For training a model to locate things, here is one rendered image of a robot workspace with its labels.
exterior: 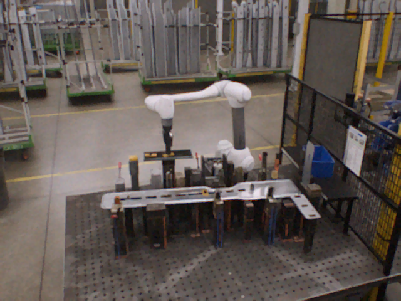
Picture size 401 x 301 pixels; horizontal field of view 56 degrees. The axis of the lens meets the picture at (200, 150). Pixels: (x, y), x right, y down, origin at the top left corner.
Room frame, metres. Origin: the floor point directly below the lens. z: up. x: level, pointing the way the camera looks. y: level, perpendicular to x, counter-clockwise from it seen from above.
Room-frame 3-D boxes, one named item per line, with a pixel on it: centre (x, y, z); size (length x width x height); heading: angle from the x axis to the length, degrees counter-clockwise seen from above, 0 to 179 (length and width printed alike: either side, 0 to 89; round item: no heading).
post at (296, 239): (2.18, -0.68, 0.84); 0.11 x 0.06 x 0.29; 9
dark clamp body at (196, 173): (2.47, 0.03, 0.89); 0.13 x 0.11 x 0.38; 9
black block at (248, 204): (2.15, -0.33, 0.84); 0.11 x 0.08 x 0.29; 9
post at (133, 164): (2.54, 0.50, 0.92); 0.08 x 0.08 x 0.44; 9
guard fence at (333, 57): (4.74, -1.61, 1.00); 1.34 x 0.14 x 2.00; 18
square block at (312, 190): (2.27, -0.78, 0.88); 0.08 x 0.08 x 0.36; 9
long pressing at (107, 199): (2.27, -0.01, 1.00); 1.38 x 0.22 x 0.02; 99
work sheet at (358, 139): (2.34, -1.05, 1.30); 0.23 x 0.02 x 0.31; 9
